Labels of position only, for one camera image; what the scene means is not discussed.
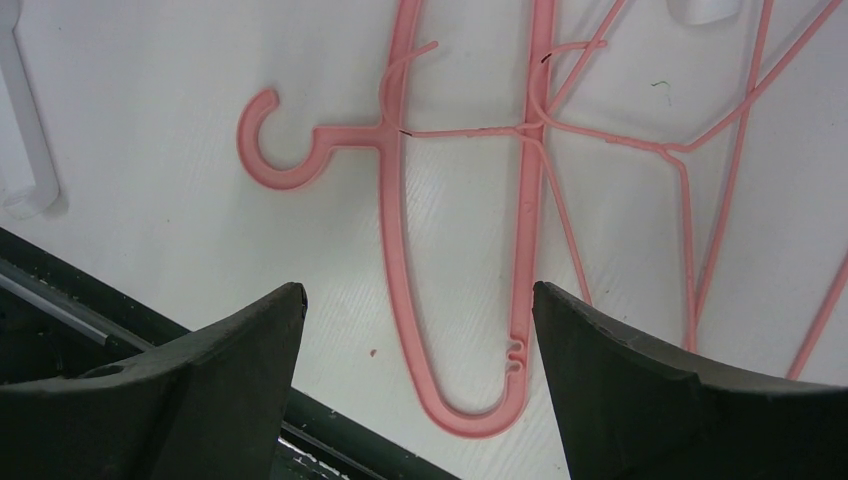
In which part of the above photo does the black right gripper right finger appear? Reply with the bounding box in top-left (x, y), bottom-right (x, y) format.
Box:
top-left (532, 282), bottom-right (847, 479)

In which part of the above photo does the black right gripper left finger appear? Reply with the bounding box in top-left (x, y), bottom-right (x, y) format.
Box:
top-left (1, 283), bottom-right (308, 479)

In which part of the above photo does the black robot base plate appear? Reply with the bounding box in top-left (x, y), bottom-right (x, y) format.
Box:
top-left (1, 232), bottom-right (446, 479)

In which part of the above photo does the pink plastic hanger lowest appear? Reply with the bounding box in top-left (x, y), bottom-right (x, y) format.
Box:
top-left (236, 1), bottom-right (545, 439)

